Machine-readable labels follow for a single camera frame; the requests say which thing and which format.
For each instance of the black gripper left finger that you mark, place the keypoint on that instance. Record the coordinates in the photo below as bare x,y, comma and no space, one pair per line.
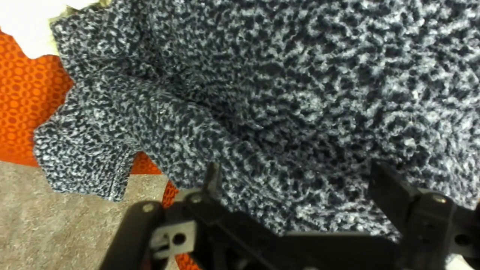
212,180

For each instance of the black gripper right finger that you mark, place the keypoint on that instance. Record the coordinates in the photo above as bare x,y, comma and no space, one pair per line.
391,192

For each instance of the blue speckled fleece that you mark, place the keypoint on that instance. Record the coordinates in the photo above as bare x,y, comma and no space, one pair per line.
293,99

